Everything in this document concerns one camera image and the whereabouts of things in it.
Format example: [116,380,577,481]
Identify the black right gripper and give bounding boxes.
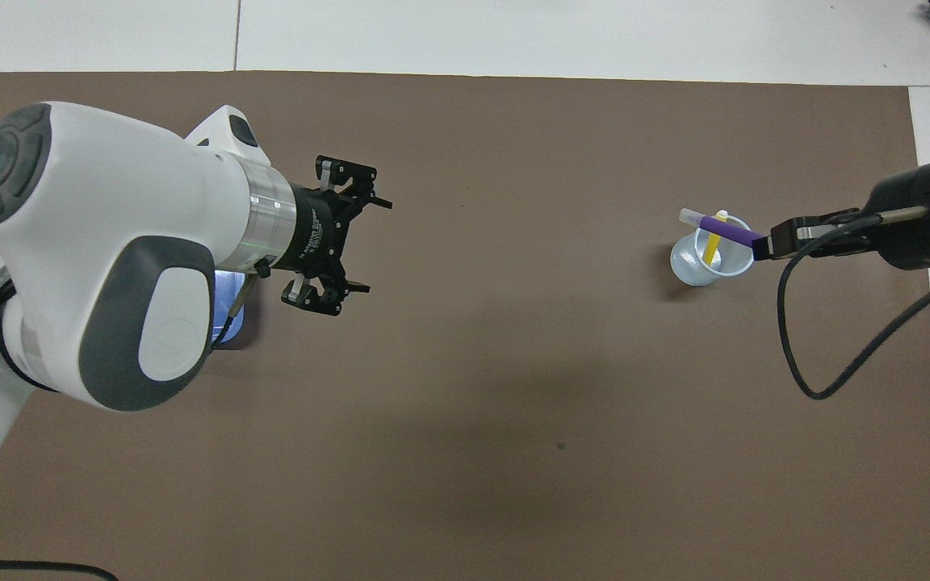
[769,160,930,271]

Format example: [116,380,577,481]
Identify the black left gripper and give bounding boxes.
[277,155,394,317]

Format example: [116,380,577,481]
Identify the purple pen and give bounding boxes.
[679,207,773,252]

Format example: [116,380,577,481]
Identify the blue plastic tray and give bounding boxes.
[211,270,255,350]

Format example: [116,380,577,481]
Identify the yellow pen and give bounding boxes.
[702,210,731,265]

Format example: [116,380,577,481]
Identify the translucent plastic cup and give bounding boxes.
[669,214,756,287]

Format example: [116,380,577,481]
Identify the brown table mat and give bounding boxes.
[0,71,930,581]

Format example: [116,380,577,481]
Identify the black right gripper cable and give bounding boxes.
[777,206,930,401]

